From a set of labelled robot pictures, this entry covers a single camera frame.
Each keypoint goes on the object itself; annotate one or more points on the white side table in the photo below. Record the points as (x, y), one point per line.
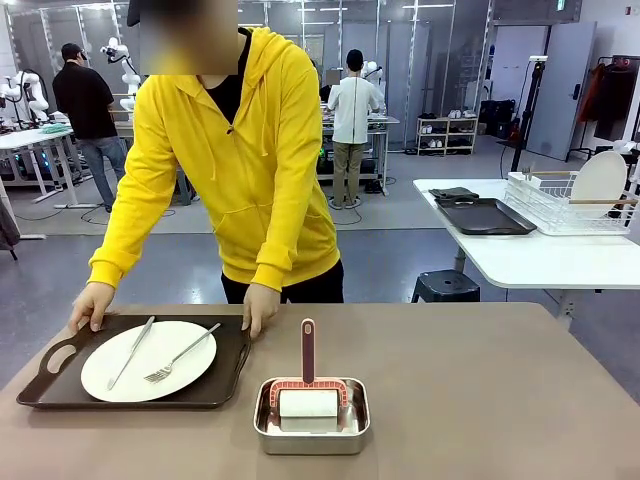
(540, 260)

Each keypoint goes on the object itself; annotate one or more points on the black tripod with light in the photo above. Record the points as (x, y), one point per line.
(538, 65)

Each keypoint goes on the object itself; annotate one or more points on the person left hand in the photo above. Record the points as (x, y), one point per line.
(262, 305)

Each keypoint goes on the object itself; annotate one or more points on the person in white shirt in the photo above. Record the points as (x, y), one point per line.
(352, 110)

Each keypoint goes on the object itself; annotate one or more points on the metal workbench with computer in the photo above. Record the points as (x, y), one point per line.
(387, 122)

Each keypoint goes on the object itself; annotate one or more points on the silver table knife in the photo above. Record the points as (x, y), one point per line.
(131, 352)

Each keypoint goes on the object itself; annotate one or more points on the black metal stool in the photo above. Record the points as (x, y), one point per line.
(447, 285)

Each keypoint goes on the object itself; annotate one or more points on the person left forearm yellow sleeve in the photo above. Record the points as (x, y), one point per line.
(285, 240)

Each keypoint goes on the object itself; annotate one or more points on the person right forearm yellow sleeve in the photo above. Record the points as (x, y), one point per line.
(120, 235)

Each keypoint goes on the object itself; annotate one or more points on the wooden shoe rack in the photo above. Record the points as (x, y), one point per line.
(447, 135)

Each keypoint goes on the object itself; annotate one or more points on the clothes rack with jackets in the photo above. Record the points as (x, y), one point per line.
(615, 100)

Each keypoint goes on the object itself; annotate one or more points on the pink maroon lint roller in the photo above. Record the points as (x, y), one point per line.
(310, 407)

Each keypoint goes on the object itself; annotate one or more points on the grey fabric chair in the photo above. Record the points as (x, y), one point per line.
(7, 225)

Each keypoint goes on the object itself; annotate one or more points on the person in yellow hoodie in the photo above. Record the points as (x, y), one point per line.
(240, 175)

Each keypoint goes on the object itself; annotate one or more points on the person right hand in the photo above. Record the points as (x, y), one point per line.
(95, 302)

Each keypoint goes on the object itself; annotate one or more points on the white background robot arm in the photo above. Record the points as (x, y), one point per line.
(27, 90)
(131, 82)
(372, 70)

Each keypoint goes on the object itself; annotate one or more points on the stainless steel rectangular tray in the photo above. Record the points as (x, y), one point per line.
(310, 445)

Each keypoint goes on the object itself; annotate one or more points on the black equipment cases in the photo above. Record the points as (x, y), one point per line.
(500, 120)

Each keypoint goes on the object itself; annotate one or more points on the grey door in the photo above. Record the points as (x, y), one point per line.
(565, 100)

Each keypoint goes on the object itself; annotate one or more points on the white background desk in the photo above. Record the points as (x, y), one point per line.
(30, 137)

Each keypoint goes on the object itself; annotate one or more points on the white round plate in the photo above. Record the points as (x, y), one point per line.
(597, 180)
(150, 350)

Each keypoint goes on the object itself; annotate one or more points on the man in black shirt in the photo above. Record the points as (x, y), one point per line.
(80, 105)

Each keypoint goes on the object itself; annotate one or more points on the dark brown serving tray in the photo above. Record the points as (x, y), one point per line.
(232, 357)
(485, 217)

